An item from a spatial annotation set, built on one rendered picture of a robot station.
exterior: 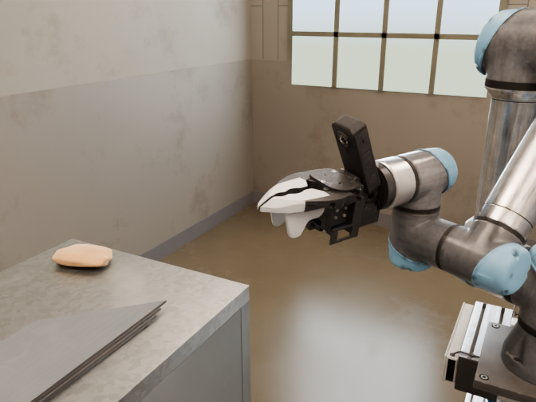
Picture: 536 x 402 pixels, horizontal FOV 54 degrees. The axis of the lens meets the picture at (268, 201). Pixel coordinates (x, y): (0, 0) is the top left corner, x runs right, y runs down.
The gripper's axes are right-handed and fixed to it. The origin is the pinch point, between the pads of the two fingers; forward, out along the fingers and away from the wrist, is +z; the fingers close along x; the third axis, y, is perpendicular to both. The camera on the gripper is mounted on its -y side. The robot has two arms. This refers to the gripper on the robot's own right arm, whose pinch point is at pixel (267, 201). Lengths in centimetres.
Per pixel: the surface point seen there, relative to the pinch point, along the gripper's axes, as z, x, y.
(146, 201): -91, 250, 134
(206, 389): -8, 27, 62
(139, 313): 2, 39, 44
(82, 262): 4, 69, 48
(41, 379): 24, 29, 42
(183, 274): -16, 52, 48
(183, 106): -133, 278, 80
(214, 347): -12, 30, 53
